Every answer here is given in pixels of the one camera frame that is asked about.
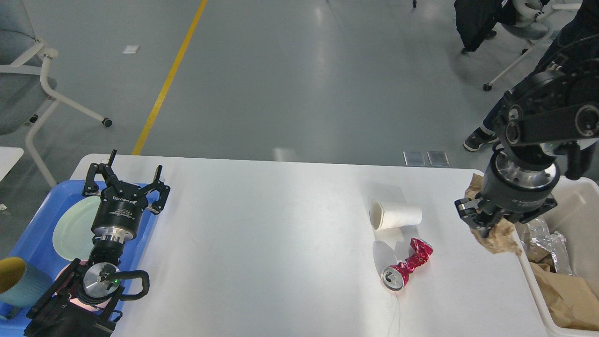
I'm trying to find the white side table edge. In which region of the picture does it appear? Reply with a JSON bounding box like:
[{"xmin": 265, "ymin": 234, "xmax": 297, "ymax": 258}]
[{"xmin": 0, "ymin": 147, "xmax": 24, "ymax": 181}]

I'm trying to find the black jacket on chair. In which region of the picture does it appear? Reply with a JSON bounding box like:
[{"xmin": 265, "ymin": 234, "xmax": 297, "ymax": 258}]
[{"xmin": 454, "ymin": 0, "xmax": 516, "ymax": 54}]

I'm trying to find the person in dark trousers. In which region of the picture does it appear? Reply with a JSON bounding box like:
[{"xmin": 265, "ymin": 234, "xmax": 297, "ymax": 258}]
[{"xmin": 463, "ymin": 0, "xmax": 599, "ymax": 152}]

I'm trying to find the pink mug dark inside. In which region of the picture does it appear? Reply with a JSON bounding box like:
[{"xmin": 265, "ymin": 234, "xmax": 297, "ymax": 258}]
[{"xmin": 54, "ymin": 260, "xmax": 120, "ymax": 312}]

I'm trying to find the crushed red can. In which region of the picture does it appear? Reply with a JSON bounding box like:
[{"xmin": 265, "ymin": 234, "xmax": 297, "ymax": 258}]
[{"xmin": 381, "ymin": 237, "xmax": 434, "ymax": 292}]

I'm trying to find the white waste bin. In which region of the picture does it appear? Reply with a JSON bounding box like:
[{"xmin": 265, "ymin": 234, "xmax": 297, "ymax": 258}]
[{"xmin": 519, "ymin": 177, "xmax": 599, "ymax": 337}]

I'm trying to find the grey office chair left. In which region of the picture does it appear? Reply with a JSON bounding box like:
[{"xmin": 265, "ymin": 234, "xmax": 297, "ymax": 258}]
[{"xmin": 0, "ymin": 0, "xmax": 113, "ymax": 187}]

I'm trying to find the grey office chair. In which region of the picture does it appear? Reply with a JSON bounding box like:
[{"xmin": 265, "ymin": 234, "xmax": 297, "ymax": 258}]
[
  {"xmin": 482, "ymin": 0, "xmax": 582, "ymax": 92},
  {"xmin": 0, "ymin": 0, "xmax": 113, "ymax": 187}
]

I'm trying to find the brown paper bag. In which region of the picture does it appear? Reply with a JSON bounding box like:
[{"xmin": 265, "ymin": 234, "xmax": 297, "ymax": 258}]
[{"xmin": 530, "ymin": 262, "xmax": 599, "ymax": 331}]

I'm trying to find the brown paper ball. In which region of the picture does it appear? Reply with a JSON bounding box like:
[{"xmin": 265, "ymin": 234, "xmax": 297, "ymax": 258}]
[{"xmin": 464, "ymin": 174, "xmax": 522, "ymax": 256}]

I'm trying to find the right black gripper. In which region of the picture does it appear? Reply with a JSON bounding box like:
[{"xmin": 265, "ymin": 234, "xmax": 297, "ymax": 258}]
[{"xmin": 454, "ymin": 161, "xmax": 560, "ymax": 239}]

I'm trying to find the teal mug yellow inside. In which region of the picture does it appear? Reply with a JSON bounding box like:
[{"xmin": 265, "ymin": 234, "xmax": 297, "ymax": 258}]
[{"xmin": 0, "ymin": 256, "xmax": 53, "ymax": 321}]

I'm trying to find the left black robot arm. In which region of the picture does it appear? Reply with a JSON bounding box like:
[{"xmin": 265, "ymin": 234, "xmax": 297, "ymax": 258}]
[{"xmin": 24, "ymin": 151, "xmax": 170, "ymax": 337}]

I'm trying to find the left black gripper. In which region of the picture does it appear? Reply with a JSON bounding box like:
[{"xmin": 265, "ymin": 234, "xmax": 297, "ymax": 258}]
[{"xmin": 82, "ymin": 150, "xmax": 171, "ymax": 240}]

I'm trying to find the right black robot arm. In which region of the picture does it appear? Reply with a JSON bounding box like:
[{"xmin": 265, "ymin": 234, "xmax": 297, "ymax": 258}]
[{"xmin": 455, "ymin": 35, "xmax": 598, "ymax": 238}]

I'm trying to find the mint green plate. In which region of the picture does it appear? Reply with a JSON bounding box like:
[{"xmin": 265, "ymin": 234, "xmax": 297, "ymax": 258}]
[{"xmin": 52, "ymin": 196, "xmax": 101, "ymax": 261}]

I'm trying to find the white paper cup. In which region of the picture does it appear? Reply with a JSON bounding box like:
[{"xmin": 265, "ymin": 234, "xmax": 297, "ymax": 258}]
[{"xmin": 369, "ymin": 200, "xmax": 422, "ymax": 231}]

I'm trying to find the grey office chair right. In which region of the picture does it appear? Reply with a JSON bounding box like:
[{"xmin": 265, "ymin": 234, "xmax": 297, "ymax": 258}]
[{"xmin": 482, "ymin": 0, "xmax": 582, "ymax": 92}]

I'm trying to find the crushed clear plastic bottle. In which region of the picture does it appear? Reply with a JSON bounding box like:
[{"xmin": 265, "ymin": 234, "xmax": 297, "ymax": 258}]
[{"xmin": 516, "ymin": 218, "xmax": 575, "ymax": 276}]

